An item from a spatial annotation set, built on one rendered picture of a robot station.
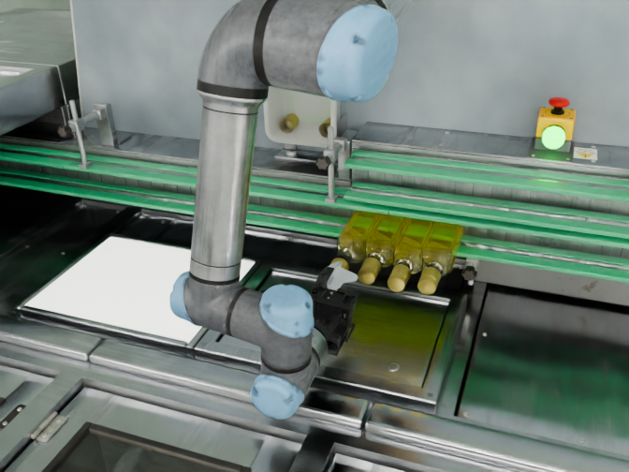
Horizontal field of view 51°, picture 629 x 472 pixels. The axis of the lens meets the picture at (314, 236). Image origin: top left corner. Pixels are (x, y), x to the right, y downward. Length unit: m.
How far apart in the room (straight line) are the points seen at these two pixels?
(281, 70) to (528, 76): 0.75
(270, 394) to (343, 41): 0.50
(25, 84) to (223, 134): 1.03
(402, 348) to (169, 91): 0.90
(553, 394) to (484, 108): 0.61
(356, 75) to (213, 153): 0.23
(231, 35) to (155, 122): 0.99
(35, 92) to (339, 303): 1.08
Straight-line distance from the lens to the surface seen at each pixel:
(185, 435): 1.21
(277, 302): 0.92
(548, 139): 1.41
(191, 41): 1.70
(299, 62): 0.82
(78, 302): 1.51
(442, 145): 1.43
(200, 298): 0.98
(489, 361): 1.34
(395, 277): 1.24
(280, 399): 0.98
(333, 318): 1.13
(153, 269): 1.57
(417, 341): 1.31
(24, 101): 1.87
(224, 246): 0.95
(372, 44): 0.82
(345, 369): 1.24
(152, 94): 1.80
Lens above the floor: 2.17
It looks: 54 degrees down
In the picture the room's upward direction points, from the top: 144 degrees counter-clockwise
